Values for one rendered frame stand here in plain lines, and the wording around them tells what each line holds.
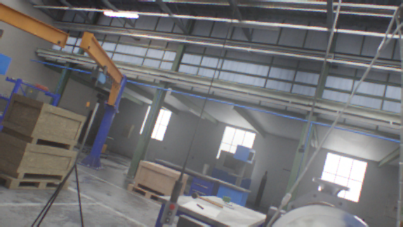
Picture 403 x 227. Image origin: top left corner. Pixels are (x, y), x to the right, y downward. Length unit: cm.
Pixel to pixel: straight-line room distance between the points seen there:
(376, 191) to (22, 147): 1241
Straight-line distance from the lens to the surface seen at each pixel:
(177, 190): 165
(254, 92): 883
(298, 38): 992
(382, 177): 1395
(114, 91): 906
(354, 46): 970
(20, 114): 532
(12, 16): 704
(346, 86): 930
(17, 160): 513
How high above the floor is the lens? 131
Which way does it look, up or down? 8 degrees up
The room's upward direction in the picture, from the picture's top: 18 degrees clockwise
